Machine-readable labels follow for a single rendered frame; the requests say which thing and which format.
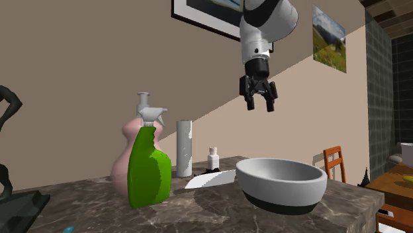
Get green spray bottle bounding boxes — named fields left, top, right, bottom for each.
left=126, top=107, right=173, bottom=209

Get landscape wall picture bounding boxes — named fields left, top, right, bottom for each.
left=311, top=4, right=347, bottom=73

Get white knife with black handle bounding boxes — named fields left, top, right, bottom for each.
left=184, top=167, right=238, bottom=190

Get dark figure statue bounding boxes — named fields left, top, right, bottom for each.
left=0, top=85, right=51, bottom=233

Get small white bottle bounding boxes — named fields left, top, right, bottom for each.
left=206, top=146, right=220, bottom=172

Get black framed wall picture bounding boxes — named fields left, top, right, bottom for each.
left=171, top=0, right=275, bottom=54

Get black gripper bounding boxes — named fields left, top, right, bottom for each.
left=239, top=58, right=279, bottom=113

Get white grey cylinder roll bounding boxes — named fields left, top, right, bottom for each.
left=175, top=120, right=193, bottom=178

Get white container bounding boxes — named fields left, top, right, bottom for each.
left=400, top=142, right=413, bottom=169

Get brown wooden table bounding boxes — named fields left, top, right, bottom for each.
left=365, top=161, right=413, bottom=233

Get white bowl with black base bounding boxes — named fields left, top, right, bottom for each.
left=235, top=157, right=328, bottom=216

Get pink pump bottle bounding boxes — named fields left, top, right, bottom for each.
left=111, top=91, right=164, bottom=199

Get small dark tower figure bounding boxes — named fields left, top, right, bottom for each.
left=357, top=167, right=371, bottom=187

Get orange wooden chair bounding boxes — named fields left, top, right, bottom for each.
left=323, top=145, right=347, bottom=184

